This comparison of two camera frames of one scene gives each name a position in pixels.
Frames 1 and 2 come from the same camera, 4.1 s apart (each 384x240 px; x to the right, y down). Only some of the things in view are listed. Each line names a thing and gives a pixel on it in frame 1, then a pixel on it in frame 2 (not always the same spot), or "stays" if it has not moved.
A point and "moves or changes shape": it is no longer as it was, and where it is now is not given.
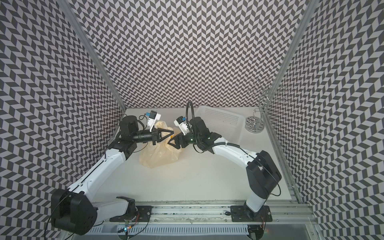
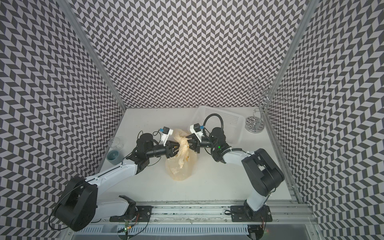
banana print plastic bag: x=163 y=153 moves or changes shape
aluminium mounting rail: x=211 y=213 stays
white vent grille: x=170 y=230 stays
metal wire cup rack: x=266 y=93 stays
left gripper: x=156 y=136 -> x=169 y=147
